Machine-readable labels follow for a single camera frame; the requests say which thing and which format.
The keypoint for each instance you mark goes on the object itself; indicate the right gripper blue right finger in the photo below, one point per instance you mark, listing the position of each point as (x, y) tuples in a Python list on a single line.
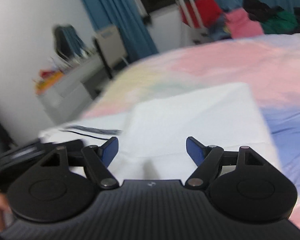
[(208, 161)]

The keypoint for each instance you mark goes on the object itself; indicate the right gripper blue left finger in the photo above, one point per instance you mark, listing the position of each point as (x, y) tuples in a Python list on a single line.
[(96, 162)]

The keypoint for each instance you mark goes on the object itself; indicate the white sweatpants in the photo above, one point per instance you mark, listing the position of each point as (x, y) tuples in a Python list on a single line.
[(152, 140)]

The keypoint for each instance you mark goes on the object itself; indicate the white dressing table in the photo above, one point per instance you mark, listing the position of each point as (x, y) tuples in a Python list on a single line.
[(75, 91)]

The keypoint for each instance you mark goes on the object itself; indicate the orange box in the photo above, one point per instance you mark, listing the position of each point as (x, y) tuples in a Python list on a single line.
[(47, 78)]

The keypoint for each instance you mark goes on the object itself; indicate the pastel bed sheet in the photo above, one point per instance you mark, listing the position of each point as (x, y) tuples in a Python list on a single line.
[(269, 64)]

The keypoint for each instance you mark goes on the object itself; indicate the beige black chair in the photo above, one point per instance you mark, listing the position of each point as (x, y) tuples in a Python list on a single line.
[(109, 45)]

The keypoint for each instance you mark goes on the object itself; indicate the wavy vanity mirror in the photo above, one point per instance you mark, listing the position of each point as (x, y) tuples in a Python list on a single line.
[(68, 44)]

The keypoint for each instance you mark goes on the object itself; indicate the pink garment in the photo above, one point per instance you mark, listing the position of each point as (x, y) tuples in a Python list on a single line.
[(240, 26)]

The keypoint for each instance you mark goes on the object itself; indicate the red garment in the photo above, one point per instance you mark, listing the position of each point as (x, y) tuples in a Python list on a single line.
[(208, 9)]

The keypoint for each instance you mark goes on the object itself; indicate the black garment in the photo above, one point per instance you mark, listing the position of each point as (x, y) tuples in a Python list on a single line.
[(259, 11)]

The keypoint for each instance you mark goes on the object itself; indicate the green garment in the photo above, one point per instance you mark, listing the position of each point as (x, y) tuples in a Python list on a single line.
[(283, 22)]

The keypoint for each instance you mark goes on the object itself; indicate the left blue curtain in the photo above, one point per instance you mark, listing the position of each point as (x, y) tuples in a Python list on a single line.
[(125, 15)]

